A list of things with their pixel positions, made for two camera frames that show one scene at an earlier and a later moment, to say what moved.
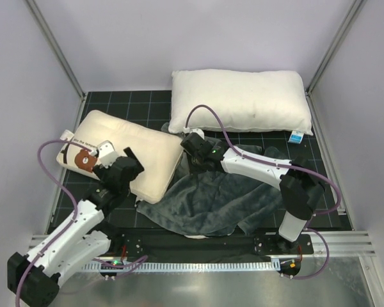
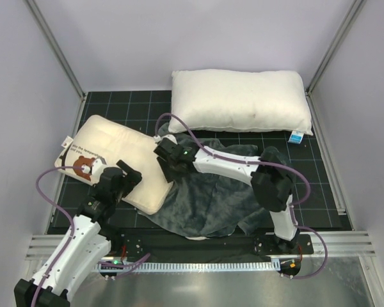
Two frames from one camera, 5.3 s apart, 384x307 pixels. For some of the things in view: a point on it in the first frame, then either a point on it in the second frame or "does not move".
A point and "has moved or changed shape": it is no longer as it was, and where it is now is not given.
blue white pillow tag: (296, 137) does not move
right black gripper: (189, 146) -> (163, 154)
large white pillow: (244, 100) does not move
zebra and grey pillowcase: (219, 201) does not move
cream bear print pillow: (159, 154) has moved or changed shape
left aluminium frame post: (60, 57) does not move
